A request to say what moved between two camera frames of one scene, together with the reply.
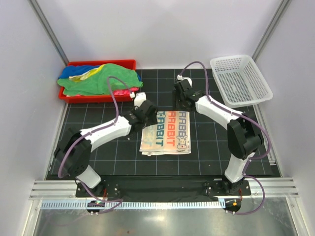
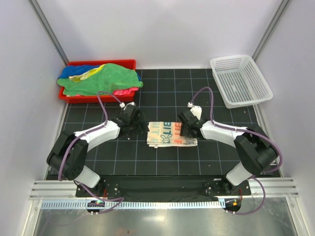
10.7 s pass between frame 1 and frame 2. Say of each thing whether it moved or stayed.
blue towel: stayed
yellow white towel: stayed
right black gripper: moved
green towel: stayed
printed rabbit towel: moved
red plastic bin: stayed
